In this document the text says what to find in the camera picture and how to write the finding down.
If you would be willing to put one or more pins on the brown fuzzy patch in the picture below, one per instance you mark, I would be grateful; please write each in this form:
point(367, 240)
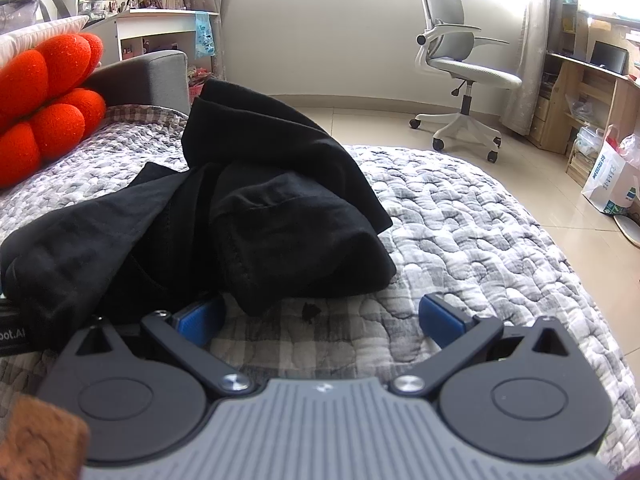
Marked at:
point(40, 435)

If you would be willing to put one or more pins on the white paper shopping bag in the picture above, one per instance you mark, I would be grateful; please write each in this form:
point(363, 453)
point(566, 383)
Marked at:
point(607, 175)

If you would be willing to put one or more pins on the grey white quilted blanket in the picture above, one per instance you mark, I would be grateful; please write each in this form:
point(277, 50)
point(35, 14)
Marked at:
point(475, 240)

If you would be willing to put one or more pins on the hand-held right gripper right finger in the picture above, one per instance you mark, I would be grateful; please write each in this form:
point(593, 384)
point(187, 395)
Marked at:
point(440, 320)

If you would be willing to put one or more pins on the translucent pink plastic bag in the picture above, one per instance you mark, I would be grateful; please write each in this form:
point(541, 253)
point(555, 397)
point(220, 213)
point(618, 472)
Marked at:
point(630, 146)

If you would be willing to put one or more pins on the beige curtain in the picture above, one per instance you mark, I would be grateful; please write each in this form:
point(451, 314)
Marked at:
point(535, 35)

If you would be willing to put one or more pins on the black T-shirt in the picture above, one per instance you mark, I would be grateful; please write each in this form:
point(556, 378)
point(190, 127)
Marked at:
point(275, 185)

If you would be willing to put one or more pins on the small black fabric scrap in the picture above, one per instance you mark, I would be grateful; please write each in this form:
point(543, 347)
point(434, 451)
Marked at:
point(310, 311)

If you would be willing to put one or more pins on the white office chair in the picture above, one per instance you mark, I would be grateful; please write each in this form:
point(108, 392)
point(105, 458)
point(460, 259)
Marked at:
point(450, 45)

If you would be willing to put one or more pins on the black monitor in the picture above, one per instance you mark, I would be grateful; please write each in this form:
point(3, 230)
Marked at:
point(609, 57)

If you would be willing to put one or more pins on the grey sofa armrest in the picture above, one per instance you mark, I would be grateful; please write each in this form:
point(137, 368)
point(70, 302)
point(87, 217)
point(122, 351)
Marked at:
point(145, 75)

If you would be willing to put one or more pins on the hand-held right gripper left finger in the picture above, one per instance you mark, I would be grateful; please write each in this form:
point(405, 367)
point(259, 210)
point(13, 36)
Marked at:
point(200, 322)

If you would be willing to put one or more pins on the orange flower cushion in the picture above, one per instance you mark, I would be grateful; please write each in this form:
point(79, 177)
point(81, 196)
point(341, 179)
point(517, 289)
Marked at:
point(40, 85)

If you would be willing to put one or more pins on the clear plastic bag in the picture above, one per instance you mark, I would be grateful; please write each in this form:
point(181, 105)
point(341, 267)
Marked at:
point(590, 144)

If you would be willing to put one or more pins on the wooden desk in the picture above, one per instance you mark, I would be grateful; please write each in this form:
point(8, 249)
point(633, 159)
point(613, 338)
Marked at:
point(565, 90)

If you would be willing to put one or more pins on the pink basket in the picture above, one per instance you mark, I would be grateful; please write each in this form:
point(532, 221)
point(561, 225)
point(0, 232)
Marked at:
point(196, 92)

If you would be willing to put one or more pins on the grey shoulder bag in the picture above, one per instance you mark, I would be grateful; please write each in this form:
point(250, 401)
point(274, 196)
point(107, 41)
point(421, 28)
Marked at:
point(17, 10)

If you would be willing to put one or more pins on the white pillow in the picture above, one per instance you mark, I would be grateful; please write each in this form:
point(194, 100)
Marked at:
point(45, 30)

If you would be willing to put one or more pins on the white oval flat object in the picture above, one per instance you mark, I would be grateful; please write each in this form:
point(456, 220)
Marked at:
point(629, 230)

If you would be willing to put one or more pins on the blue plastic bag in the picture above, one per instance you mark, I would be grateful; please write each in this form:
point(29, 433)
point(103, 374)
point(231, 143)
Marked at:
point(205, 35)

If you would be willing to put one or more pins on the white desk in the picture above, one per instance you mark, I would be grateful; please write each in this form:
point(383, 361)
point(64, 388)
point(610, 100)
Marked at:
point(150, 22)

